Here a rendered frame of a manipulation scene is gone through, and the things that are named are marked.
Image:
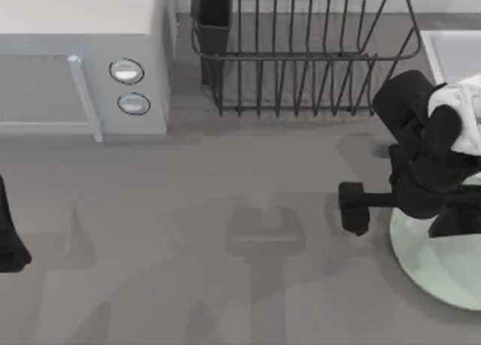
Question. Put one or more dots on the glass microwave door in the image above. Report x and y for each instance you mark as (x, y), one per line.
(37, 89)

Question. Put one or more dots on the pale microwave oven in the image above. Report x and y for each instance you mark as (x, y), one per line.
(75, 10)

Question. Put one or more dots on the dark grey cutlery holder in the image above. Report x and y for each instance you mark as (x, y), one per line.
(213, 18)

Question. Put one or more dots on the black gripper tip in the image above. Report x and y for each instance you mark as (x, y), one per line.
(9, 236)

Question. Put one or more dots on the pale green glass plate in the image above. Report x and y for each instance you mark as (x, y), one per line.
(432, 270)

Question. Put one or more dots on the round silver microwave knob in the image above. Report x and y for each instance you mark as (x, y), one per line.
(126, 71)
(134, 103)

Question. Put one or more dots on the white sink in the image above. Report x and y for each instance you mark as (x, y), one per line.
(451, 55)

